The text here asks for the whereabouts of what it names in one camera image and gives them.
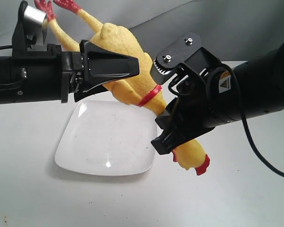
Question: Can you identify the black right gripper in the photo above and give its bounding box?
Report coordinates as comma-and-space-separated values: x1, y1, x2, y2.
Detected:
151, 47, 234, 155

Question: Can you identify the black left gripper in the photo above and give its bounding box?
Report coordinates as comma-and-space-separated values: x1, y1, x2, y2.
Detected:
47, 40, 140, 103

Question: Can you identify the yellow rubber chicken toy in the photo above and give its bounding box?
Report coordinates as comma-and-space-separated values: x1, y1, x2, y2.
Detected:
34, 0, 211, 176

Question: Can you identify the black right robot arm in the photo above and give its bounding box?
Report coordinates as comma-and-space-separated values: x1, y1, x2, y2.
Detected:
151, 32, 284, 155

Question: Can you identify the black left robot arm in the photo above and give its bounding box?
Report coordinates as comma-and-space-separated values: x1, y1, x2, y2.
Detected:
0, 40, 140, 104

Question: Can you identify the white square plate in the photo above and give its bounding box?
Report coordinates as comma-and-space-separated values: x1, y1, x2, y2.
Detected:
54, 100, 157, 176

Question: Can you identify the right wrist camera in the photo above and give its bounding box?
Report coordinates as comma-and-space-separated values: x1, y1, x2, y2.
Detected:
150, 32, 202, 85

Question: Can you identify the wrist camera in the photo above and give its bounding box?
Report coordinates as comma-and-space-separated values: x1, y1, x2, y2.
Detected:
12, 0, 47, 55
150, 32, 202, 85

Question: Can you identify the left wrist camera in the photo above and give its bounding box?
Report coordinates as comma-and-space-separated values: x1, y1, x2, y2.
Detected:
12, 0, 47, 55

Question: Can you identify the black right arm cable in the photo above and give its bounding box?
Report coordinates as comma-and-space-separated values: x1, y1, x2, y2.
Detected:
167, 66, 284, 179

